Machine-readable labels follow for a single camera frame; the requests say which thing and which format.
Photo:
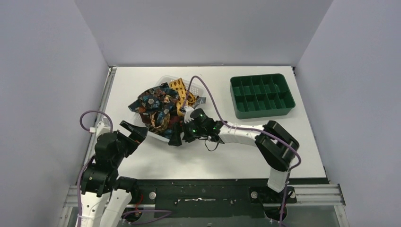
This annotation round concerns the aluminium frame rail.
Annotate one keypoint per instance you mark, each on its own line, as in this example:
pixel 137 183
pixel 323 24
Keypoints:
pixel 306 194

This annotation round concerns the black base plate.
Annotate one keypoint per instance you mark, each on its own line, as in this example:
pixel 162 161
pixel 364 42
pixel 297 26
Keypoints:
pixel 201 198

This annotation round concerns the dark blue floral tie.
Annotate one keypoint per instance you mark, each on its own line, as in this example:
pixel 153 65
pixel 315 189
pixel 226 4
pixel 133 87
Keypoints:
pixel 160 98

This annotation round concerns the brown paisley tie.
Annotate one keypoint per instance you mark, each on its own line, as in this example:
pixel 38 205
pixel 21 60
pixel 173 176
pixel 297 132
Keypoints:
pixel 158 123

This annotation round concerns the green compartment tray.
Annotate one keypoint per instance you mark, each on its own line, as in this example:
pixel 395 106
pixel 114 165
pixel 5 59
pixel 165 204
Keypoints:
pixel 257 96

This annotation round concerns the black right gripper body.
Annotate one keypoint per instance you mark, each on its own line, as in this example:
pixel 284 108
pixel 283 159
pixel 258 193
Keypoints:
pixel 193 132

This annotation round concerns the white plastic basket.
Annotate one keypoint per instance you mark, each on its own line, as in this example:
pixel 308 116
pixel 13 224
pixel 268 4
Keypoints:
pixel 193 88

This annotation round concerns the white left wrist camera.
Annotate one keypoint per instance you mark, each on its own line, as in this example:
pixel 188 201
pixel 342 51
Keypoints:
pixel 97 129

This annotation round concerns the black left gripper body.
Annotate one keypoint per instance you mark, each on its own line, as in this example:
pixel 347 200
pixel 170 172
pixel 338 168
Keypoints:
pixel 132 136

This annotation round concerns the yellow patterned tie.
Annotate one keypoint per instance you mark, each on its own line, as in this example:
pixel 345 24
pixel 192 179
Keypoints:
pixel 182 91

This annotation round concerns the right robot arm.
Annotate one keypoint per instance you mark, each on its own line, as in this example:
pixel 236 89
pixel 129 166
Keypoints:
pixel 275 144

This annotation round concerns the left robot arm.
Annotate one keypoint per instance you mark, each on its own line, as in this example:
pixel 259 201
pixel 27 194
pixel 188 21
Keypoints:
pixel 102 194

